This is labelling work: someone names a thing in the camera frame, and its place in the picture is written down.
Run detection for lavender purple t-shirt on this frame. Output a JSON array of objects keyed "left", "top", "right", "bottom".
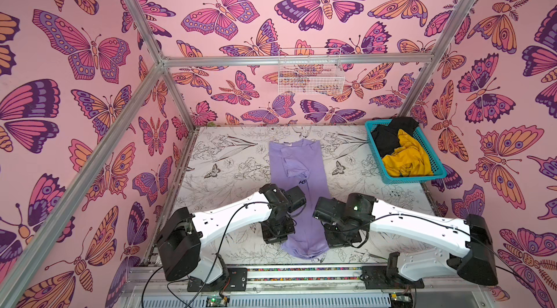
[{"left": 268, "top": 139, "right": 331, "bottom": 260}]

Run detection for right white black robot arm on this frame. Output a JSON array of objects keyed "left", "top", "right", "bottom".
[{"left": 313, "top": 193, "right": 499, "bottom": 286}]

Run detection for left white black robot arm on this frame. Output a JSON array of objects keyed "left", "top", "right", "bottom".
[{"left": 155, "top": 184, "right": 306, "bottom": 284}]

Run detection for mustard yellow t-shirt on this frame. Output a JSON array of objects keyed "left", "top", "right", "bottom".
[{"left": 382, "top": 130, "right": 433, "bottom": 178}]

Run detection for black t-shirt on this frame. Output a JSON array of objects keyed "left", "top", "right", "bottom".
[{"left": 371, "top": 117, "right": 419, "bottom": 158}]

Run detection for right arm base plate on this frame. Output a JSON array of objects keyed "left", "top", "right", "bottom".
[{"left": 360, "top": 265, "right": 425, "bottom": 290}]

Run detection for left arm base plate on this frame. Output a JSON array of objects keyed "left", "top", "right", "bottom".
[{"left": 187, "top": 267, "right": 248, "bottom": 293}]

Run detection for white wire wall basket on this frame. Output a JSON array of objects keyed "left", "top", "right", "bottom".
[{"left": 276, "top": 48, "right": 345, "bottom": 97}]

